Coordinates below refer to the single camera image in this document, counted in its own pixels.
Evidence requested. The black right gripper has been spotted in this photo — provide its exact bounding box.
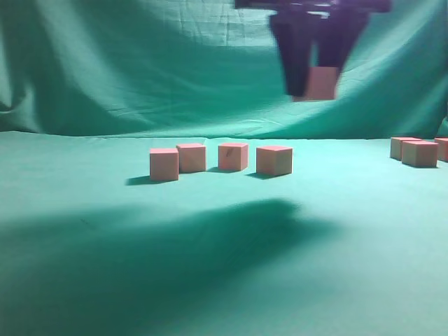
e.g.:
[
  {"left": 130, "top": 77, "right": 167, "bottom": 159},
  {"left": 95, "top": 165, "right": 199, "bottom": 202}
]
[{"left": 234, "top": 0, "right": 391, "bottom": 97}]

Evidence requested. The pink cube placed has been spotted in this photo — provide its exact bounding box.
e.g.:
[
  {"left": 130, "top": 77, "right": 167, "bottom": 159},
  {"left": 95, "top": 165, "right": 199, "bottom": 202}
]
[
  {"left": 176, "top": 143, "right": 207, "bottom": 173},
  {"left": 256, "top": 146, "right": 293, "bottom": 176}
]

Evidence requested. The pink cube with dark mark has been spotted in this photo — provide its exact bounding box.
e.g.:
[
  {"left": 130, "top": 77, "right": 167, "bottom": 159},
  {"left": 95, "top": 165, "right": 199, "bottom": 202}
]
[{"left": 218, "top": 143, "right": 249, "bottom": 172}]

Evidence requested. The pink cube far column rear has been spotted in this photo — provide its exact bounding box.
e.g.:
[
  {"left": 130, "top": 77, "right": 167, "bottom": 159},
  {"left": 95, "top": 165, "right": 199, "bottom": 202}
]
[{"left": 390, "top": 136, "right": 421, "bottom": 161}]

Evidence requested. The pink cube column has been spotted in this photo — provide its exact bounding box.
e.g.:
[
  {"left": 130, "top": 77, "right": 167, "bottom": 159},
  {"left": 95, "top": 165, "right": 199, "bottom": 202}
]
[
  {"left": 390, "top": 136, "right": 421, "bottom": 161},
  {"left": 434, "top": 137, "right": 448, "bottom": 162}
]

